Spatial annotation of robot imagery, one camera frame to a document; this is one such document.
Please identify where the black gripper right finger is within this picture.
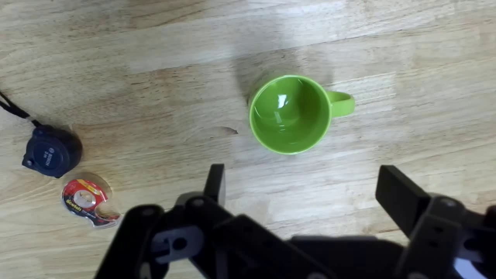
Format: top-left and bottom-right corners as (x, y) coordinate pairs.
(376, 165), (431, 239)

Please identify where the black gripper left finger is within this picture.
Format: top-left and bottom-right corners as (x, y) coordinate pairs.
(203, 165), (225, 205)

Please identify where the green ceramic mug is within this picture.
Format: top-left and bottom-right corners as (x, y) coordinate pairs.
(248, 75), (355, 156)

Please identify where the red clear tape dispenser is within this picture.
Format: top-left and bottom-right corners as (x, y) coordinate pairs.
(61, 173), (121, 228)

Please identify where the black tape measure with strap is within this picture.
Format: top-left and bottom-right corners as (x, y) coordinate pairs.
(0, 92), (83, 179)

